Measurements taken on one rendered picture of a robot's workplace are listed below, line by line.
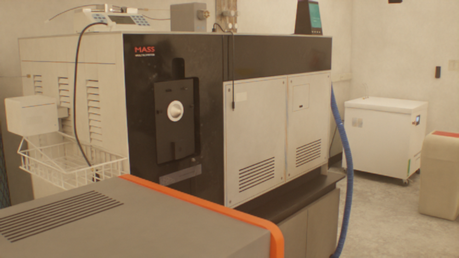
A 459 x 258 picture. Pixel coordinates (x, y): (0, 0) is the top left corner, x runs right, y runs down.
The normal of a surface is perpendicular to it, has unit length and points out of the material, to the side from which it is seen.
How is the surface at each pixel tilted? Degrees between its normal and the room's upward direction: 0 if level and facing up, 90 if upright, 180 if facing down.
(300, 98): 90
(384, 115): 90
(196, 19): 90
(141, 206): 0
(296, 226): 90
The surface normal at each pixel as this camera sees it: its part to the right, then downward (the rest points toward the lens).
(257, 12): 0.77, 0.12
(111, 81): -0.64, 0.15
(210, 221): 0.00, -0.98
